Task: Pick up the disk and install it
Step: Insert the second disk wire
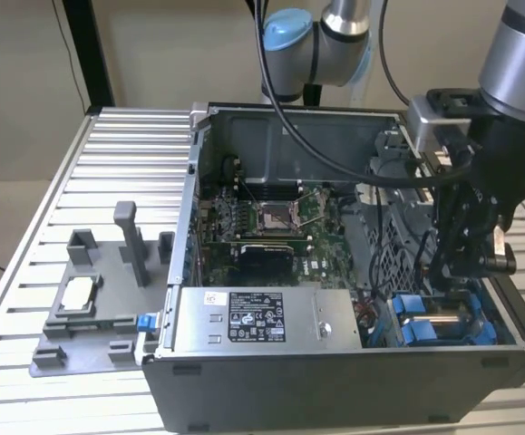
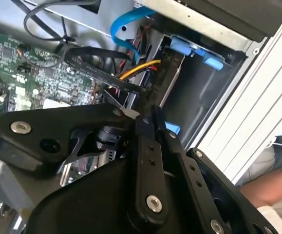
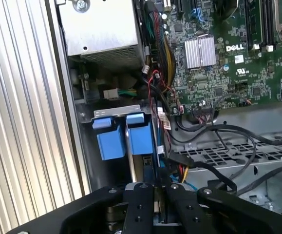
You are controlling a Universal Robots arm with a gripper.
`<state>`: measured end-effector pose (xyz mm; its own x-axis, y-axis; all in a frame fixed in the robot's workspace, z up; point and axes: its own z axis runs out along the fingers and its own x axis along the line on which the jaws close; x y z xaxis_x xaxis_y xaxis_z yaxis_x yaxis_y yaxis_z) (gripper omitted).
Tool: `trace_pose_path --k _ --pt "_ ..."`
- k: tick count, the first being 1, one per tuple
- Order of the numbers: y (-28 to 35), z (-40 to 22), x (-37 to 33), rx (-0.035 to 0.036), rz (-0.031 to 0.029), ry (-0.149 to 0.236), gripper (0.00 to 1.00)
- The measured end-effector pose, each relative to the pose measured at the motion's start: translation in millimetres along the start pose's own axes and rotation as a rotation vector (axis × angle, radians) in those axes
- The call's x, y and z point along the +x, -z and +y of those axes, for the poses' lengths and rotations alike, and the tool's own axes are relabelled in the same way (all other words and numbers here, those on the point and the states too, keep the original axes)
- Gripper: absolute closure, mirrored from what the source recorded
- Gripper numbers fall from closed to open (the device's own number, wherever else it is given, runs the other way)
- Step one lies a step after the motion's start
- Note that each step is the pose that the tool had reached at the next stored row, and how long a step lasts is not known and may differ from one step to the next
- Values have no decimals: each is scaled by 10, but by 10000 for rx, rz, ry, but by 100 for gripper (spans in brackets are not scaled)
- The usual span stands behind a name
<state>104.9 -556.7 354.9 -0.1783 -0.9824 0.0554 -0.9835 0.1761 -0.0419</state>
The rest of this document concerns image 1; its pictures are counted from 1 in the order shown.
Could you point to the hard disk with blue carrier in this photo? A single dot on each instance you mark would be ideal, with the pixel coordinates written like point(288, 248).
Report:
point(443, 313)

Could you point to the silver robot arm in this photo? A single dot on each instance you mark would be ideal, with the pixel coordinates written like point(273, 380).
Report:
point(520, 59)

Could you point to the metal disk bay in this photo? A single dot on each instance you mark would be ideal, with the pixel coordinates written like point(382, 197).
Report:
point(395, 267)

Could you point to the blue disk carrier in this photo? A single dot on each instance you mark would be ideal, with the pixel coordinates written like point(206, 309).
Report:
point(418, 331)

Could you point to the green motherboard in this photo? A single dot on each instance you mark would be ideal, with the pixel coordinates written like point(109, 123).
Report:
point(330, 254)

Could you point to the silver power supply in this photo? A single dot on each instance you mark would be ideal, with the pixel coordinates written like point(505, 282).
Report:
point(334, 312)

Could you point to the black RAM slot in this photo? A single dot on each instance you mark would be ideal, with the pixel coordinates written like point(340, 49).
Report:
point(271, 181)
point(271, 186)
point(271, 194)
point(271, 190)

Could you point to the CPU socket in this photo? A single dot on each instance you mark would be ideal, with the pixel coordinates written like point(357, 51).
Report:
point(273, 219)

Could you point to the black graphics card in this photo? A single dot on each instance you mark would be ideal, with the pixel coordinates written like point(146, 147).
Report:
point(266, 260)

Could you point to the thin metal locking lever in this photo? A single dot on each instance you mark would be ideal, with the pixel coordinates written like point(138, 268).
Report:
point(247, 190)

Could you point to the dark grey PC case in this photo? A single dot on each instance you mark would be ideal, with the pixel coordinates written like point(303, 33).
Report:
point(334, 389)

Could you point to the blue case release tab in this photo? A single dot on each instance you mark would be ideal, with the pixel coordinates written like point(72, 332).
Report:
point(144, 322)

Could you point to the silver CPU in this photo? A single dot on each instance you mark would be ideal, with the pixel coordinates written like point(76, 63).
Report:
point(78, 294)

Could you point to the grey parts rack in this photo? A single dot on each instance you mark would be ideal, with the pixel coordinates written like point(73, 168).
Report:
point(90, 353)

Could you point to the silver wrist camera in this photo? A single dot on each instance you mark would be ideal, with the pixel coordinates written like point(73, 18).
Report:
point(425, 122)

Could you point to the black frame post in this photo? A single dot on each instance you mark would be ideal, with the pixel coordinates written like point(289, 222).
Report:
point(89, 54)

